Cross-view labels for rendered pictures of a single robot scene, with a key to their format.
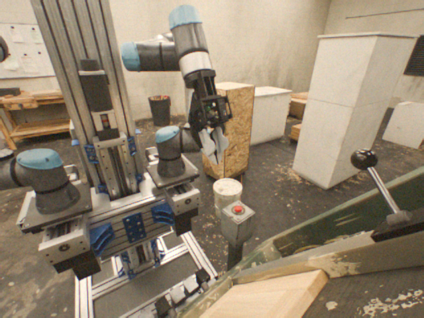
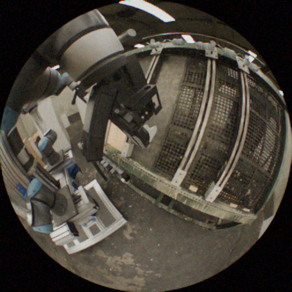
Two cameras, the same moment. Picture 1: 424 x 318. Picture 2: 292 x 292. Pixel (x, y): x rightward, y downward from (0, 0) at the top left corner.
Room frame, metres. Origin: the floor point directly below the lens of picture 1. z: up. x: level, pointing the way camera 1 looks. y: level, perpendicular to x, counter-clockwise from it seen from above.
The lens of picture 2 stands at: (0.16, 0.76, 1.47)
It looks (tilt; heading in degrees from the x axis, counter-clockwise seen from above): 41 degrees down; 254
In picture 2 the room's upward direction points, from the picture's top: straight up
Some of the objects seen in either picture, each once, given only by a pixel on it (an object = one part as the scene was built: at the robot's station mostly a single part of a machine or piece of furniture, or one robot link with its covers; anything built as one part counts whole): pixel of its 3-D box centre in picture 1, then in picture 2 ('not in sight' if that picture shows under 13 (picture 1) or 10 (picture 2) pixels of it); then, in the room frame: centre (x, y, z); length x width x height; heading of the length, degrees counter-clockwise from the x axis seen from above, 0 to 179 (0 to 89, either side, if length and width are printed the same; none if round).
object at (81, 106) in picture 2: not in sight; (83, 102); (2.04, -3.53, 1.03); 0.61 x 0.58 x 2.05; 121
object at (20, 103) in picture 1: (24, 110); not in sight; (3.46, 3.32, 0.70); 0.40 x 0.27 x 0.39; 121
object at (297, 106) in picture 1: (314, 103); (36, 139); (6.18, -3.00, 0.23); 2.45 x 1.03 x 0.45; 121
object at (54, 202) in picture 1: (55, 192); (54, 201); (0.66, 0.66, 1.09); 0.15 x 0.15 x 0.10
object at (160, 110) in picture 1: (160, 110); not in sight; (4.82, 1.33, 0.34); 0.53 x 0.51 x 0.68; 31
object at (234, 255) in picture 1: (233, 279); (98, 169); (0.73, -0.11, 0.38); 0.06 x 0.06 x 0.75; 39
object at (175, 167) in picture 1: (170, 161); (51, 156); (0.92, 0.23, 1.09); 0.15 x 0.15 x 0.10
